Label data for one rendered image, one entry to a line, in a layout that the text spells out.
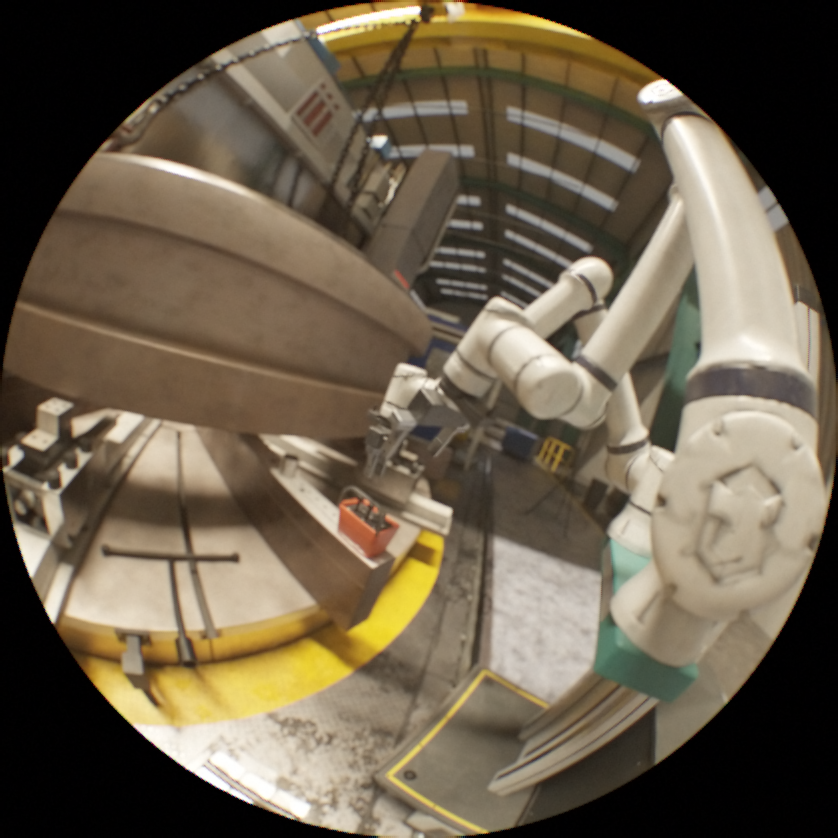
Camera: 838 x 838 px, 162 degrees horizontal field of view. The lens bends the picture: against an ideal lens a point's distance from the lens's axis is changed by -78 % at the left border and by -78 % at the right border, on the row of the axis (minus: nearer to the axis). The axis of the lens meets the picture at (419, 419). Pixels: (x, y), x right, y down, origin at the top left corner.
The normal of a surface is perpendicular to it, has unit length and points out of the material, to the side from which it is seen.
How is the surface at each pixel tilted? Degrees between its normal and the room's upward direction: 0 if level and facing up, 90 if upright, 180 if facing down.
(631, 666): 90
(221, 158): 90
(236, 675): 0
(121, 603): 0
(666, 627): 68
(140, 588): 0
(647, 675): 90
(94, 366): 90
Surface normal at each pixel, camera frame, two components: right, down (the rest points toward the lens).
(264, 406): 0.74, 0.36
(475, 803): 0.36, -0.93
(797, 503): -0.77, -0.15
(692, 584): -0.89, -0.04
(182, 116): 0.91, 0.37
